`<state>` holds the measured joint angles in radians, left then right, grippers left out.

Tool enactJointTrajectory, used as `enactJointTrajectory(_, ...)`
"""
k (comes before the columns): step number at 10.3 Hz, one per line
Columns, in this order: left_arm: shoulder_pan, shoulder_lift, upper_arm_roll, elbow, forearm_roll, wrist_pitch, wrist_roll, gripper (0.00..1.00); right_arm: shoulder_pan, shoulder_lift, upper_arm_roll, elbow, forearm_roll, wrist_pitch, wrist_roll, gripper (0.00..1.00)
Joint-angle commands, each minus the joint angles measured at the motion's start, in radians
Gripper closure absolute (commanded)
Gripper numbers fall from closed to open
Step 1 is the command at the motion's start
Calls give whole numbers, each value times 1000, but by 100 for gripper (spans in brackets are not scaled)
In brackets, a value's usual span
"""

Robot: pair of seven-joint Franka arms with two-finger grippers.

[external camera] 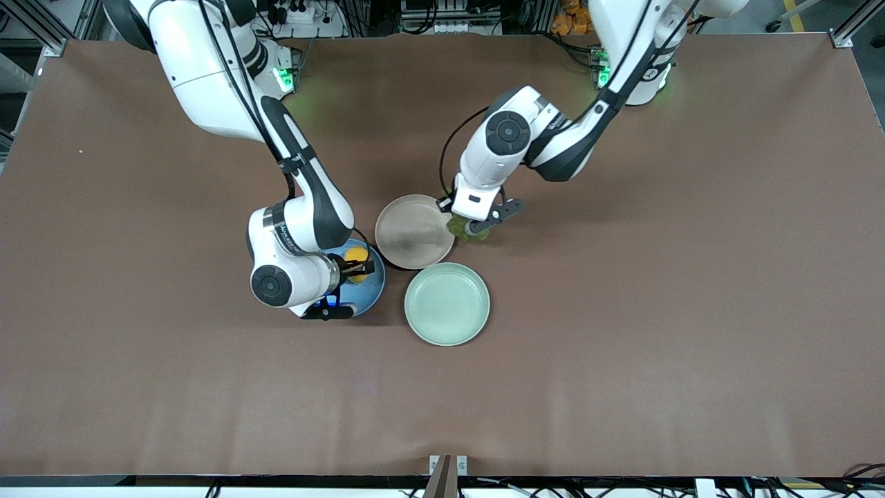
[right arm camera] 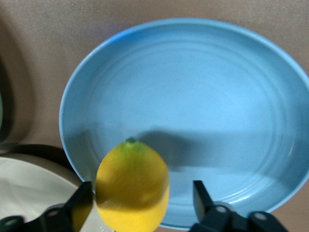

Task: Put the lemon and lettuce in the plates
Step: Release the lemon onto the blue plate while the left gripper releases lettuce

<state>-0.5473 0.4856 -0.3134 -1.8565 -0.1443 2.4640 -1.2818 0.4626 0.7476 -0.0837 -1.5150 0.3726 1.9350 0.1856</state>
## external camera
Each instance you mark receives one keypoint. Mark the yellow lemon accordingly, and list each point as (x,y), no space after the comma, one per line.
(356,254)

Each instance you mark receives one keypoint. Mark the green lettuce leaf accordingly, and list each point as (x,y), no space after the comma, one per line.
(458,227)

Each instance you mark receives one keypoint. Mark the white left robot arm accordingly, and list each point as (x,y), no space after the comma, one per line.
(622,34)

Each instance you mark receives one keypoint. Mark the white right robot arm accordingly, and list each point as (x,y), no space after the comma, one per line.
(200,69)

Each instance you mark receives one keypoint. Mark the blue plate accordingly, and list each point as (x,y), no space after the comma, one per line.
(370,294)

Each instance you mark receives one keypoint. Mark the beige plate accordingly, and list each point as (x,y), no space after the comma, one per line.
(411,235)

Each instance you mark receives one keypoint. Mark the pale green plate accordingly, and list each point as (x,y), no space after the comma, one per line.
(446,304)

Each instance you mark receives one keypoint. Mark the bag of orange fruits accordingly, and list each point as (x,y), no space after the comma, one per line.
(563,24)

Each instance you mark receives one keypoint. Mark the white power strip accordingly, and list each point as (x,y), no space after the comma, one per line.
(314,29)

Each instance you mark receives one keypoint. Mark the small metal table bracket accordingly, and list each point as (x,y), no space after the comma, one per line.
(462,462)

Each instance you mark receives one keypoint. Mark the grey camera pole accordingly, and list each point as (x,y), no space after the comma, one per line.
(442,481)

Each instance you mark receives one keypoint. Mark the aluminium frame profile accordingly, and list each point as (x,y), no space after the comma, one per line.
(54,47)
(842,38)

